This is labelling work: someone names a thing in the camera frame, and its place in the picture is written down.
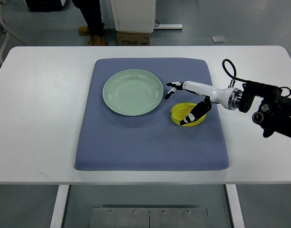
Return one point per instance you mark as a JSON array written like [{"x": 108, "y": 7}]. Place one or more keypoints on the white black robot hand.
[{"x": 228, "y": 98}]

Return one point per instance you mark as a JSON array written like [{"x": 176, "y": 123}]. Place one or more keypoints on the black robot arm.
[{"x": 274, "y": 112}]

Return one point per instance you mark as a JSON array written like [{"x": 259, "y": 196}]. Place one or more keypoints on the white left table leg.
[{"x": 60, "y": 206}]

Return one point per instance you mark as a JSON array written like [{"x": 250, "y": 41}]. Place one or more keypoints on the blue textured mat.
[{"x": 151, "y": 142}]

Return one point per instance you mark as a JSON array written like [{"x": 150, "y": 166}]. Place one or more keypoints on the small grey floor plate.
[{"x": 218, "y": 39}]

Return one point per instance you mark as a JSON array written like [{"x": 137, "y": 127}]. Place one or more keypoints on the cardboard box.
[{"x": 133, "y": 39}]

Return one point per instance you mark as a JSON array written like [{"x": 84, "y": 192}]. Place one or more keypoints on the white floor foot bar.
[{"x": 168, "y": 27}]

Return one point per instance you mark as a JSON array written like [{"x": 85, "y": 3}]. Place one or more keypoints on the white table leg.
[
  {"x": 60, "y": 206},
  {"x": 234, "y": 206}
]

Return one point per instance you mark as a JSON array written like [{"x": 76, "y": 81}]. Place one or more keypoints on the light green plate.
[{"x": 133, "y": 92}]

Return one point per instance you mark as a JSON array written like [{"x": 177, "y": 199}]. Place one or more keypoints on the white chair frame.
[{"x": 5, "y": 34}]

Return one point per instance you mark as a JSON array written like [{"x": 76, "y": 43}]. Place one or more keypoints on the tan work boot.
[
  {"x": 84, "y": 31},
  {"x": 97, "y": 41}
]

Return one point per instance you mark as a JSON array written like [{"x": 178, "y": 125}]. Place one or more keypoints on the white right table leg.
[{"x": 234, "y": 206}]

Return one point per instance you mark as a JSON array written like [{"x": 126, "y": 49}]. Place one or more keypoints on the yellow starfruit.
[{"x": 181, "y": 110}]

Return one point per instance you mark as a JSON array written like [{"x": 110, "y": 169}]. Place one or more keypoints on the person dark trouser leg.
[{"x": 91, "y": 12}]

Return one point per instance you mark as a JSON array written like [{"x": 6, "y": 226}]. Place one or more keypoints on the white cabinet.
[{"x": 134, "y": 15}]

